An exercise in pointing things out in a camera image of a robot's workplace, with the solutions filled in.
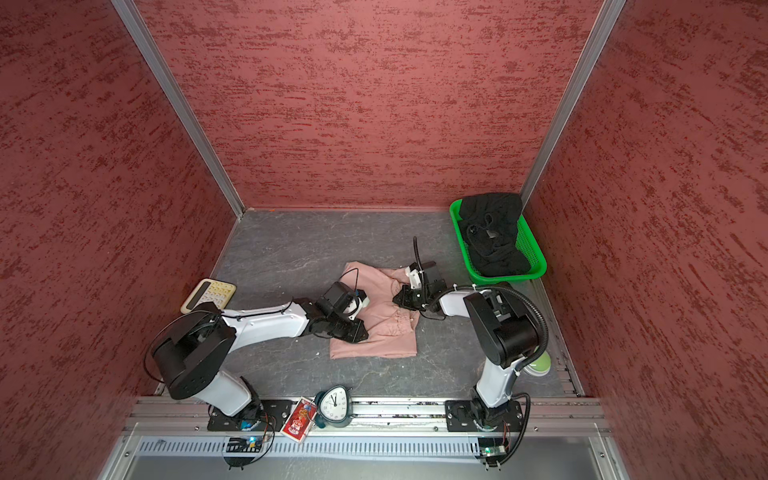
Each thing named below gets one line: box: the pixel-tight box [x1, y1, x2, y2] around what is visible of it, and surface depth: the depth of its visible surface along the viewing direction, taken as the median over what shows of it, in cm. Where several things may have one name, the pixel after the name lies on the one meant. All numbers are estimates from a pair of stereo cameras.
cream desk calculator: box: [181, 278, 237, 313], surface depth 97 cm
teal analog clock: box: [314, 384, 355, 429], surface depth 74 cm
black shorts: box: [458, 193, 531, 277], surface depth 110 cm
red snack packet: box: [280, 397, 318, 443], surface depth 73 cm
